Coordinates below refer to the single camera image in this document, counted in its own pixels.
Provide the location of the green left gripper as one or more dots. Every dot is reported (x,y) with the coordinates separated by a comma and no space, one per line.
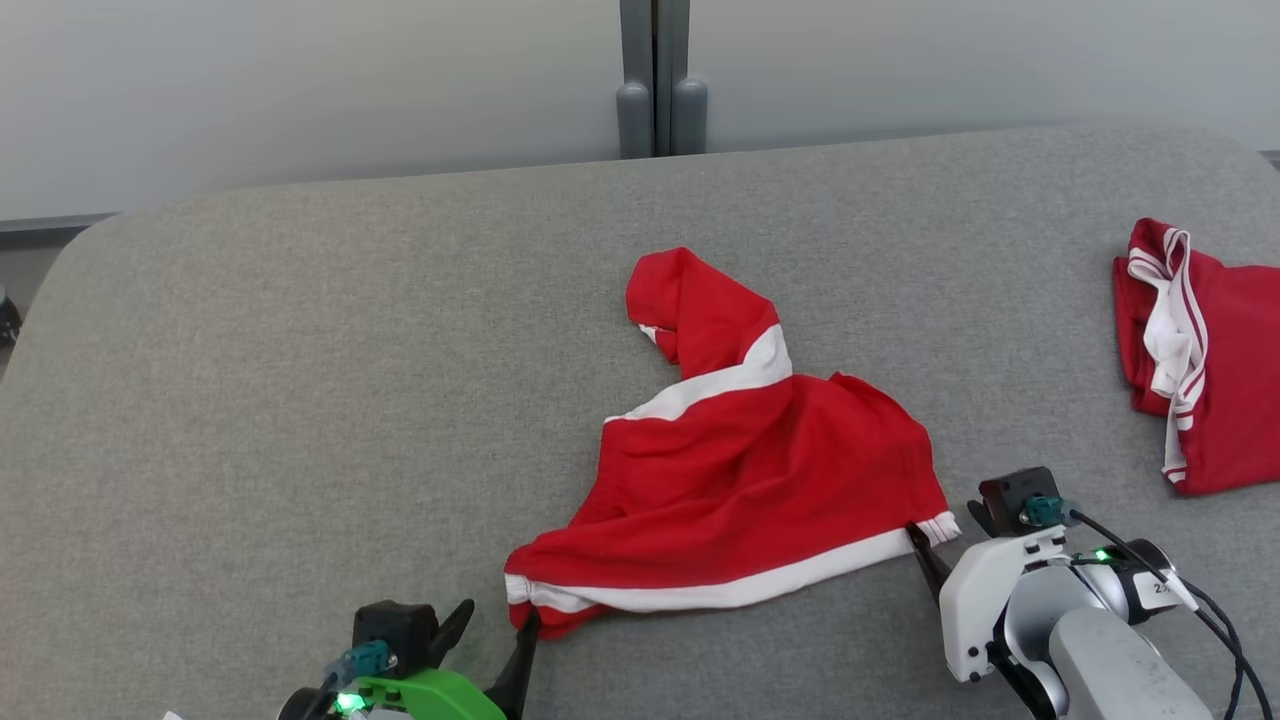
(430,698)

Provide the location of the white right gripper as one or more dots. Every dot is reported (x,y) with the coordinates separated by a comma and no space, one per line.
(970,610)

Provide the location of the red shorts with white stripes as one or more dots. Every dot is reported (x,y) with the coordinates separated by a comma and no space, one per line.
(750,470)

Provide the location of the red basketball jersey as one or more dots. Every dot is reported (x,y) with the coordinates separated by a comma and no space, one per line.
(1240,370)

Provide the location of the grey cylinder cap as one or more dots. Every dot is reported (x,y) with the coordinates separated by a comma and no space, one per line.
(634,120)
(690,115)

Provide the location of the black round object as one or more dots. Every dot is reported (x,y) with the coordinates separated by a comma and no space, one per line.
(8,320)

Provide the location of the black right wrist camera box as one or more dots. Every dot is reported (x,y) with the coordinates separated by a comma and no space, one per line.
(1010,495)

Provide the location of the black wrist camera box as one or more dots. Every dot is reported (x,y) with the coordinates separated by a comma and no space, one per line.
(1010,495)
(395,630)

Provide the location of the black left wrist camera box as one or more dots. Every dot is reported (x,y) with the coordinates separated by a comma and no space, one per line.
(395,630)

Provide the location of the teal right camera connector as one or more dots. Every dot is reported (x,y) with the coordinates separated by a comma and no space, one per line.
(1045,511)

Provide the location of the teal camera connector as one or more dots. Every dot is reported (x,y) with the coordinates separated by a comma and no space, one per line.
(362,662)
(1045,511)

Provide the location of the teal left camera connector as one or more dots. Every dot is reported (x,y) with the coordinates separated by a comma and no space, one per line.
(362,662)

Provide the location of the grey vertical frame profile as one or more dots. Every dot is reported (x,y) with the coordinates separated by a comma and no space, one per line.
(655,40)

